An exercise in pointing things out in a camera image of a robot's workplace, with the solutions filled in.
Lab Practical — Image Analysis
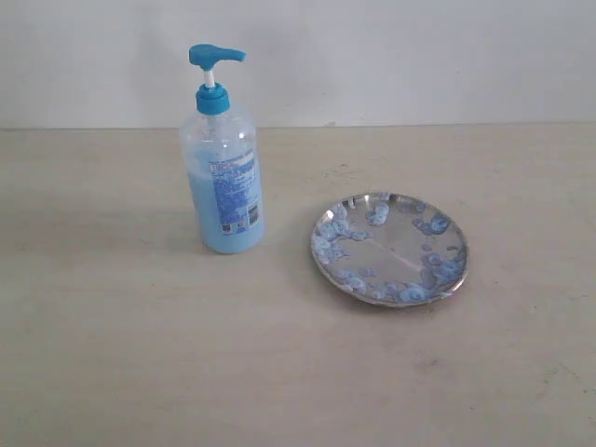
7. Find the round steel plate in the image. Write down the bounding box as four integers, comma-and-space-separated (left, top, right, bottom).
310, 192, 468, 308

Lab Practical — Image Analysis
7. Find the blue pump soap bottle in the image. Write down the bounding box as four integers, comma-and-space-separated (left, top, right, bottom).
179, 44, 264, 254

